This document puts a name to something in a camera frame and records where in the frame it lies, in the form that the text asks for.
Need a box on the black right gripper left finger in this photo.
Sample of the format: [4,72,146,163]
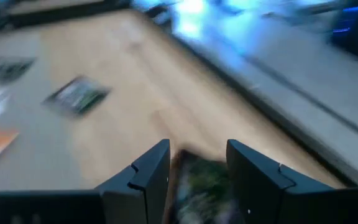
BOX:
[0,139,171,224]

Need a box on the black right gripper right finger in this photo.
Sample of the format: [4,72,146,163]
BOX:
[226,139,358,224]

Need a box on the dark foil tea packet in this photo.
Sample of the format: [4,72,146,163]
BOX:
[41,75,112,118]
[163,148,246,224]
[0,56,37,85]

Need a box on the grey woven placemat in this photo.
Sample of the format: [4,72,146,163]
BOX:
[0,29,85,191]

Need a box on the black computer tower with lights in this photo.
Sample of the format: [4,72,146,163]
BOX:
[330,4,358,60]

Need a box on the black aluminium table frame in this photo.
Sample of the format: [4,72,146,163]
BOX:
[0,0,358,195]

